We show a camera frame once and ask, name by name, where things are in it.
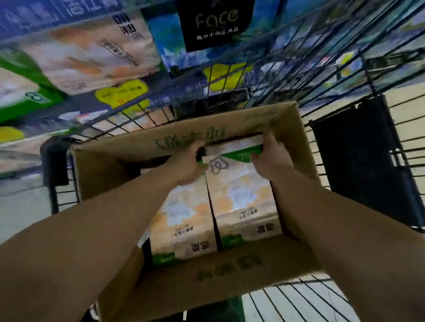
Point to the person's left hand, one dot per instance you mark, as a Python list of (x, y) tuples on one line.
[(182, 166)]

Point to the person's right hand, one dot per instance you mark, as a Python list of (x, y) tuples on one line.
[(273, 162)]

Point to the person's right fingers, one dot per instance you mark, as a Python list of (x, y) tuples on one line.
[(267, 142)]

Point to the person's left thumb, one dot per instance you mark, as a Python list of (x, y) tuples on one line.
[(202, 167)]

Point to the tissue pack with green corner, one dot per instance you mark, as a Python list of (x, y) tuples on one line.
[(237, 196)]

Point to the person's left forearm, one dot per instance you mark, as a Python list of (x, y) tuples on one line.
[(72, 251)]

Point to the person's right forearm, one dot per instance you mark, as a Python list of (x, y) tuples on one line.
[(364, 252)]

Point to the yellow price tag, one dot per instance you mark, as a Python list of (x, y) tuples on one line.
[(122, 94), (2, 134), (226, 76)]

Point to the black cart seat flap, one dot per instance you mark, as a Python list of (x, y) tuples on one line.
[(362, 156)]

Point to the brown cardboard box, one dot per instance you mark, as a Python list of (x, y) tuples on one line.
[(191, 289)]

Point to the blue flower print tissue pack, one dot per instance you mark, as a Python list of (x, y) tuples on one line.
[(169, 39)]

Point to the black shelf sign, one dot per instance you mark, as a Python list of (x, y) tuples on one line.
[(216, 19)]

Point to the black cart corner guard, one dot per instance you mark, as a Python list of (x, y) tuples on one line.
[(56, 161)]

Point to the large orange white tissue pack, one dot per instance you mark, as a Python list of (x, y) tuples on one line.
[(93, 53)]

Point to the green white tissue pack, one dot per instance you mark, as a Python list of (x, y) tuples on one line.
[(13, 91)]

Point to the blue shelf banner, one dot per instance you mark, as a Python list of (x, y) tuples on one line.
[(64, 5)]

